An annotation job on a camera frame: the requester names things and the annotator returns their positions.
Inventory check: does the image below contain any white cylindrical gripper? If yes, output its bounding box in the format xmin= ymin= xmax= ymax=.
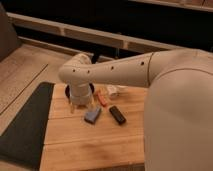
xmin=70 ymin=87 xmax=94 ymax=114

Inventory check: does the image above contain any orange red pepper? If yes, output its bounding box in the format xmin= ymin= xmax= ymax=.
xmin=97 ymin=91 xmax=107 ymax=107

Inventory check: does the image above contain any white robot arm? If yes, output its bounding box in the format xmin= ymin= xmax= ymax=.
xmin=59 ymin=49 xmax=213 ymax=171

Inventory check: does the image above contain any blue sponge block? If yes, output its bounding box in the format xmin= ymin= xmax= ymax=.
xmin=84 ymin=106 xmax=101 ymax=124

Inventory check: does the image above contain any dark blue bowl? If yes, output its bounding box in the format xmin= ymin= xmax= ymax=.
xmin=65 ymin=83 xmax=95 ymax=98

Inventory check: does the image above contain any white crumpled packet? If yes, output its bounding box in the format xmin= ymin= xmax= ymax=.
xmin=106 ymin=85 xmax=126 ymax=98

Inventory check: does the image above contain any black rectangular box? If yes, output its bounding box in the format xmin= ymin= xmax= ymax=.
xmin=109 ymin=106 xmax=126 ymax=125

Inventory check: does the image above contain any dark green floor mat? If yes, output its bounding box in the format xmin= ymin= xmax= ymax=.
xmin=0 ymin=82 xmax=54 ymax=169

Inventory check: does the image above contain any long wooden shelf rail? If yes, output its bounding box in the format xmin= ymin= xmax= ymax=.
xmin=7 ymin=12 xmax=181 ymax=53

